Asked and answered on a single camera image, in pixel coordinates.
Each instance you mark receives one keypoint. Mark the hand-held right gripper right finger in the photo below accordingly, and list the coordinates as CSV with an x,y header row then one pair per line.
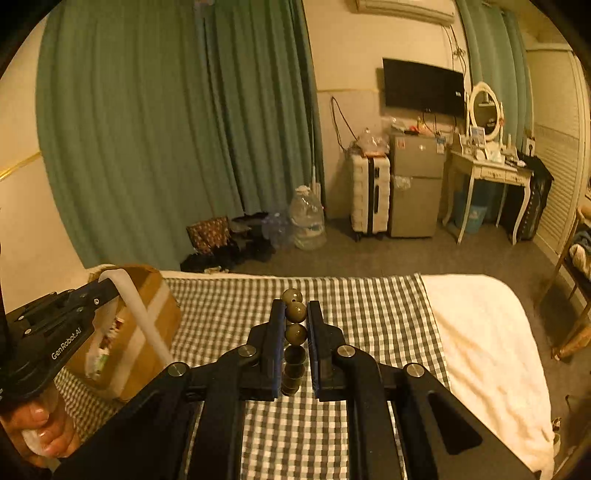
x,y
323,374

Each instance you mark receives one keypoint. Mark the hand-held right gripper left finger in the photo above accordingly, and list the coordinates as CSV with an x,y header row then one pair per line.
x,y
265,369

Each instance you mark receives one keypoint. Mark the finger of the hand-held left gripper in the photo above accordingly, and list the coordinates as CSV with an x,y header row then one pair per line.
x,y
99,291

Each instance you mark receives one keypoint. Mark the brown cardboard box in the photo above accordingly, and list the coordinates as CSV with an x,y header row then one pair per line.
x,y
152,323

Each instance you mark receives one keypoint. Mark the person's left hand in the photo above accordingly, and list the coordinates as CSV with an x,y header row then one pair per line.
x,y
32,429

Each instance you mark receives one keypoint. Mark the green checkered cloth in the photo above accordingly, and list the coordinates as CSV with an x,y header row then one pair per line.
x,y
369,314

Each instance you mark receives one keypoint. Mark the brown patterned gift bag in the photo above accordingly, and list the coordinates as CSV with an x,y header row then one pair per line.
x,y
207,235

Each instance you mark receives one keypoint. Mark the wrapped water bottle pack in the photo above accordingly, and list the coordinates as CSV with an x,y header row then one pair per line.
x,y
278,230

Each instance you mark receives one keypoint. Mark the large clear water jug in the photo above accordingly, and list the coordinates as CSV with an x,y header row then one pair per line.
x,y
307,217

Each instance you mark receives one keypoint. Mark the teal curtain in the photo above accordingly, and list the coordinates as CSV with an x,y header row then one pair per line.
x,y
124,129
263,106
494,60

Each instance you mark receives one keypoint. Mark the white suitcase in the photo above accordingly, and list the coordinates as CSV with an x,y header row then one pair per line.
x,y
369,198

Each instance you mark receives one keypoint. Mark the thin white pole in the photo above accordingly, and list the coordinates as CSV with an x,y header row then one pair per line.
x,y
315,170

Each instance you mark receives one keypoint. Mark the grey mini fridge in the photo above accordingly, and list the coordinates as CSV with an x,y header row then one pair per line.
x,y
415,189

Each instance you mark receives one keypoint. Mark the blue waste bin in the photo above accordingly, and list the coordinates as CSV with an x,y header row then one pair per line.
x,y
471,214

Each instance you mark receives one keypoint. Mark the white vanity table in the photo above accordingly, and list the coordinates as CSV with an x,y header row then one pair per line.
x,y
489,170

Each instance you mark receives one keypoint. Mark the wooden chair with clothes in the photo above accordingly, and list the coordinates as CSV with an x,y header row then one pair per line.
x,y
575,277

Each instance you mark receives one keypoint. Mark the black hanging garment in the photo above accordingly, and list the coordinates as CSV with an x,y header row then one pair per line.
x,y
535,198

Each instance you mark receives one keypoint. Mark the white oval mirror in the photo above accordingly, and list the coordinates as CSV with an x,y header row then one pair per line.
x,y
484,108

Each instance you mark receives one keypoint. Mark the white louvered wardrobe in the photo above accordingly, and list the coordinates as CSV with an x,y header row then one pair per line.
x,y
558,138

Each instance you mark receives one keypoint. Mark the white air conditioner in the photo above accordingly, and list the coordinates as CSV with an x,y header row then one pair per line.
x,y
406,9

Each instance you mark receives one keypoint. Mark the small photo frame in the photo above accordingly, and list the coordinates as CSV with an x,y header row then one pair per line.
x,y
477,135

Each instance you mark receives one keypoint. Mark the black wall television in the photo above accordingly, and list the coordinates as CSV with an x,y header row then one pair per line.
x,y
422,87

